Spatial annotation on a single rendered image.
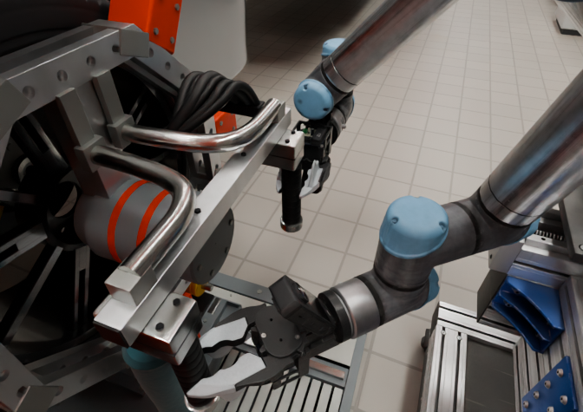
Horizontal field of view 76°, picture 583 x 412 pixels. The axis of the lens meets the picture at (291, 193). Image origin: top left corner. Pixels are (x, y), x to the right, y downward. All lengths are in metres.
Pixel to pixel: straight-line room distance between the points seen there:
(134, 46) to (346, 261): 1.29
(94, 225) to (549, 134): 0.57
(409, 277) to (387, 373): 0.94
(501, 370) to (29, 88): 1.25
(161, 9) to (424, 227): 0.48
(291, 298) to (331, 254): 1.26
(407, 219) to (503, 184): 0.12
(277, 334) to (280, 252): 1.19
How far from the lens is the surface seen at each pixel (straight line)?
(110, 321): 0.37
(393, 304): 0.54
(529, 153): 0.46
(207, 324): 1.23
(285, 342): 0.49
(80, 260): 0.75
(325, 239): 1.72
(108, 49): 0.56
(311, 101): 0.70
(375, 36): 0.65
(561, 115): 0.43
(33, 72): 0.49
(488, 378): 1.28
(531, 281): 0.86
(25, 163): 0.84
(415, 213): 0.47
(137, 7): 0.63
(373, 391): 1.39
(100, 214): 0.60
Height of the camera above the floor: 1.27
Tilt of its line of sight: 41 degrees down
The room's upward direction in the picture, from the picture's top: straight up
